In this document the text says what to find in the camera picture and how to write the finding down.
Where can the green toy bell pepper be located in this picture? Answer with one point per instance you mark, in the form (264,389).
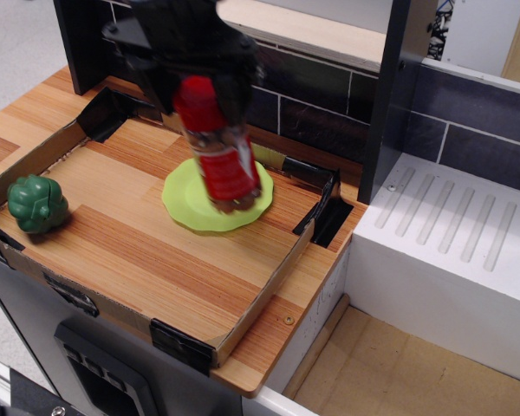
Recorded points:
(37,204)

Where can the light wooden shelf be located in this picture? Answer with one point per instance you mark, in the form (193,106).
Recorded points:
(311,35)

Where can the dark grey vertical post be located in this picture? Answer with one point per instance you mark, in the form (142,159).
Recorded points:
(406,46)

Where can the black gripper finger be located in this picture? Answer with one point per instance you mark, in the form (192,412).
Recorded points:
(234,94)
(159,81)

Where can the light green plastic plate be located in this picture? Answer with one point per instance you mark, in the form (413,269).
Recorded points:
(186,200)

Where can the red-capped basil spice bottle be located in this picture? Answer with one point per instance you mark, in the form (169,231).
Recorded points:
(222,151)

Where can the brass screw in counter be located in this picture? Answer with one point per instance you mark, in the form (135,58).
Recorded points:
(289,320)

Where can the white drainboard sink unit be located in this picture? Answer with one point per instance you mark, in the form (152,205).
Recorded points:
(437,255)

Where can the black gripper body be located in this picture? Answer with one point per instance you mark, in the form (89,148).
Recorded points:
(171,38)

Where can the dark grey left post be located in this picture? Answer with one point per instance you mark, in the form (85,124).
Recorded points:
(91,57)

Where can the cardboard fence with black tape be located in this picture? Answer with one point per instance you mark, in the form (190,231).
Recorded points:
(121,257)

